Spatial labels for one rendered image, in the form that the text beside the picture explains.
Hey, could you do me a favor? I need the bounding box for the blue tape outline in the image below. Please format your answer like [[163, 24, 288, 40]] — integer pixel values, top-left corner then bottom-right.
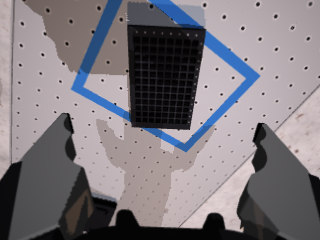
[[71, 0, 260, 152]]

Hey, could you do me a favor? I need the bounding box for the black well plate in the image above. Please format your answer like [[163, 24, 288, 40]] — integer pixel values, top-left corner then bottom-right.
[[127, 24, 206, 130]]

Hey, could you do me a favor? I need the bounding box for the black rectangular frame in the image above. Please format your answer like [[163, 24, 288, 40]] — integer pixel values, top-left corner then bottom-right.
[[84, 198, 117, 232]]

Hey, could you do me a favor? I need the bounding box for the grey flat rectangular plate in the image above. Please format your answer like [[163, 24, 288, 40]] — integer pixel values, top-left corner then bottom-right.
[[9, 0, 320, 228]]

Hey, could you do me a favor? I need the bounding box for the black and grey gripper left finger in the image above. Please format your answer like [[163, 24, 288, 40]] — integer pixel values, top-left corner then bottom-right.
[[0, 113, 94, 240]]

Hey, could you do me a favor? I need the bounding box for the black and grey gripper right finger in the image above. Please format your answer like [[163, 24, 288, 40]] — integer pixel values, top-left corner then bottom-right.
[[237, 123, 320, 240]]

